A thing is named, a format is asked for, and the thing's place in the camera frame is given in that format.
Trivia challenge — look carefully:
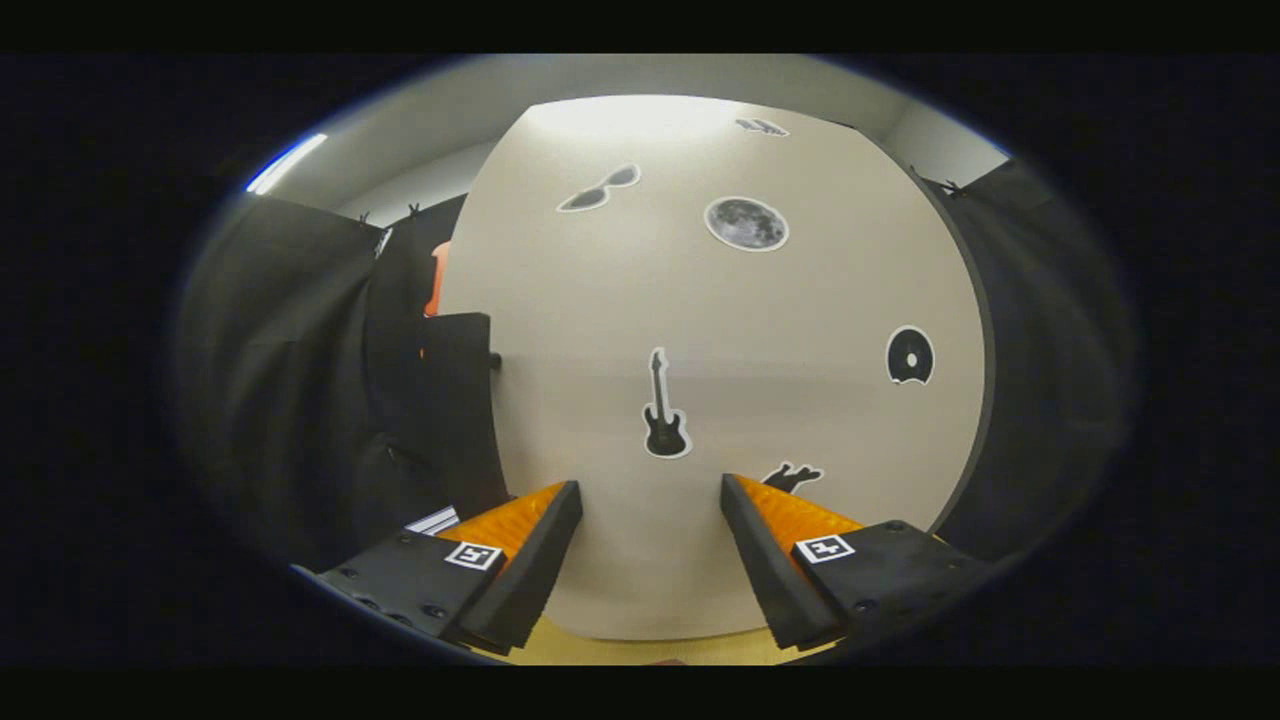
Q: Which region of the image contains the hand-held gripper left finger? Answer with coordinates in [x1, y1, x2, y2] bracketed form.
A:
[295, 480, 584, 656]

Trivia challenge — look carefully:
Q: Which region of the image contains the white cabinet door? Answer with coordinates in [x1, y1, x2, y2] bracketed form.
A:
[440, 95, 991, 642]

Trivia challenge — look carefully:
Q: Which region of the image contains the narrow ceiling light strip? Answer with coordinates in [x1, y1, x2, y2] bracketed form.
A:
[245, 133, 329, 195]

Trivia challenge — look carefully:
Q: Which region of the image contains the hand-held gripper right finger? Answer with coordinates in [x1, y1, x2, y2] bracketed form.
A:
[720, 473, 996, 651]

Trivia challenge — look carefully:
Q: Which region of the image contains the grey cabinet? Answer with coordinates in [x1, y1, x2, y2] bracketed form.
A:
[860, 125, 999, 533]

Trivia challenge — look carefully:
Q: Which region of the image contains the black backdrop cloth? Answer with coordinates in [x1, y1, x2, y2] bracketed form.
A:
[170, 158, 1141, 573]

